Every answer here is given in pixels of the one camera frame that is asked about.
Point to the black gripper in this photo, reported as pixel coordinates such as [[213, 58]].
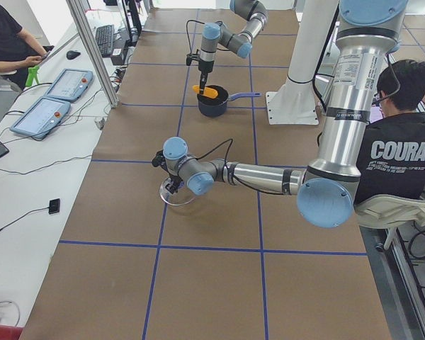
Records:
[[173, 179], [204, 66]]

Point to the yellow plastic corn cob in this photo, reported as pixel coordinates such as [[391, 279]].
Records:
[[210, 92]]

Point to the glass pot lid blue knob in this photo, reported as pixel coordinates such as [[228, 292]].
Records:
[[177, 193]]

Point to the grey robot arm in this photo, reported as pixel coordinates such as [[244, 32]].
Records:
[[368, 32], [214, 34]]

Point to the dark blue saucepan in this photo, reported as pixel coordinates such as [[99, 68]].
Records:
[[215, 107]]

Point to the black keyboard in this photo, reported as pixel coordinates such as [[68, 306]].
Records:
[[104, 37]]

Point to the small black square device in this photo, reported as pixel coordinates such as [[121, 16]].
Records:
[[54, 206]]

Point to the upper teach pendant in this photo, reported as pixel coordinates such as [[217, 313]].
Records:
[[70, 85]]

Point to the teach pendant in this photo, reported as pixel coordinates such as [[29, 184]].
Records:
[[70, 85], [43, 116]]

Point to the black computer mouse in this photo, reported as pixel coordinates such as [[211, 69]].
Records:
[[72, 54]]

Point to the lower teach pendant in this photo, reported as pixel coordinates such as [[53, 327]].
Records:
[[43, 116]]

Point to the green plastic stand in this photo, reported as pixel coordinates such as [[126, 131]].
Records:
[[32, 76]]

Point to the person with phone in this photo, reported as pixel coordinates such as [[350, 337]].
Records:
[[19, 50]]

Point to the seated person black shirt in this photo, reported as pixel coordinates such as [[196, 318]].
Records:
[[392, 155]]

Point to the white chair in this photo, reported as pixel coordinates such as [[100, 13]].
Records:
[[390, 212]]

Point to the white robot mounting base plate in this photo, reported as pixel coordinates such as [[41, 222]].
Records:
[[286, 108]]

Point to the aluminium frame post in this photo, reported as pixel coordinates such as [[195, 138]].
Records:
[[84, 30]]

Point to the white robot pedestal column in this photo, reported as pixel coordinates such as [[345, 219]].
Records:
[[317, 17]]

